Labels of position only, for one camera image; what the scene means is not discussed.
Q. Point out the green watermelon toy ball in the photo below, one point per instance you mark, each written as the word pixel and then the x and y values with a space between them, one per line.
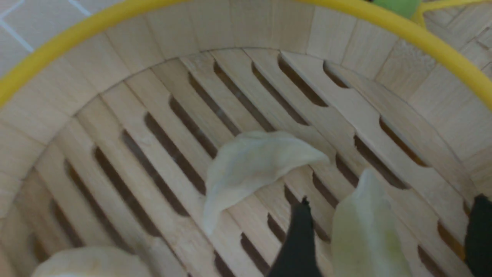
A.
pixel 403 8

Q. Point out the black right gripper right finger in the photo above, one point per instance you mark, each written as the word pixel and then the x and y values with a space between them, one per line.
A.
pixel 478 239

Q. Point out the pale green dumpling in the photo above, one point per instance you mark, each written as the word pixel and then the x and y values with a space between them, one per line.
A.
pixel 365 242

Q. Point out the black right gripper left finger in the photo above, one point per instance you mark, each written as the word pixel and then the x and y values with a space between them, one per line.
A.
pixel 297 257

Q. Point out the bamboo steamer tray yellow rim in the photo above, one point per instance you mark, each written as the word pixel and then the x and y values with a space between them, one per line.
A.
pixel 108 129

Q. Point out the bamboo steamer lid yellow rim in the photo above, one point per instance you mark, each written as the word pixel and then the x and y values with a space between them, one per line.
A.
pixel 466 25

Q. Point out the white dumpling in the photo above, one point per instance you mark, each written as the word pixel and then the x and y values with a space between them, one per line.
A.
pixel 93 262
pixel 249 162

